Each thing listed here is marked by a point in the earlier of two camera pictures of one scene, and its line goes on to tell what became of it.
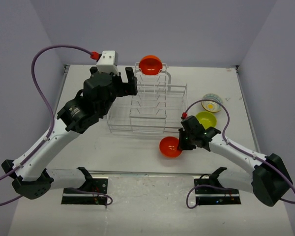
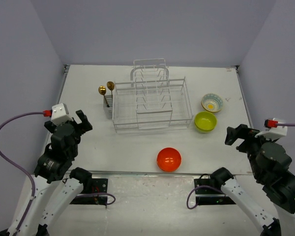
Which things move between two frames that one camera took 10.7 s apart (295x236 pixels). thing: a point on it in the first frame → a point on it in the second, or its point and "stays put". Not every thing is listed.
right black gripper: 182,146 → 232,132
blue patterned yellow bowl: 210,105 stays put
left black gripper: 129,88 → 85,126
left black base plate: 99,185 stays put
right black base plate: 214,196 stays put
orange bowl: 150,65 → 168,159
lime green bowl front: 207,119 stays put
